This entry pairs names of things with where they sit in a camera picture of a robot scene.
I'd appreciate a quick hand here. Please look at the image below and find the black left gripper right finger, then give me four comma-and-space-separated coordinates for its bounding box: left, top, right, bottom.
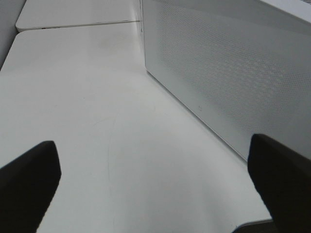
247, 134, 311, 233

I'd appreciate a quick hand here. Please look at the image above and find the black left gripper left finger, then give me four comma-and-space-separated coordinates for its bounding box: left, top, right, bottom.
0, 141, 62, 233

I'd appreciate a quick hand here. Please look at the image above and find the white microwave door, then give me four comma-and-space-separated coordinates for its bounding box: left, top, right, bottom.
141, 0, 311, 158

